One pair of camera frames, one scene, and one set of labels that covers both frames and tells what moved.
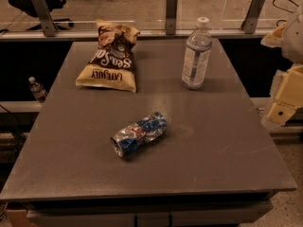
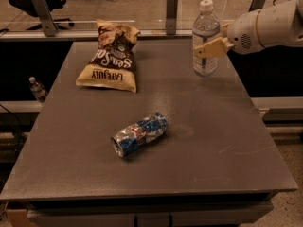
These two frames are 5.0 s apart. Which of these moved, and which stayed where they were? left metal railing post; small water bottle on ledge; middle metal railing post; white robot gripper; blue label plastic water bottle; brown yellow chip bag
Moved: blue label plastic water bottle; white robot gripper
Stayed: middle metal railing post; left metal railing post; small water bottle on ledge; brown yellow chip bag
